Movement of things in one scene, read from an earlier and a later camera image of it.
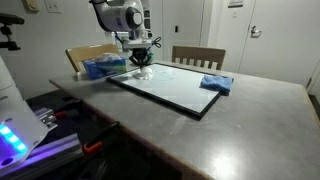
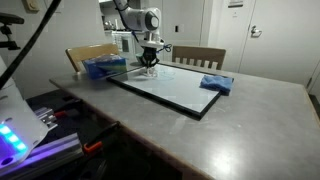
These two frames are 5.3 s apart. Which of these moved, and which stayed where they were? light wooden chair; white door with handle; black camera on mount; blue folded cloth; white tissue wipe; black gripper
Moved: black gripper; white tissue wipe
Stayed: light wooden chair; blue folded cloth; black camera on mount; white door with handle
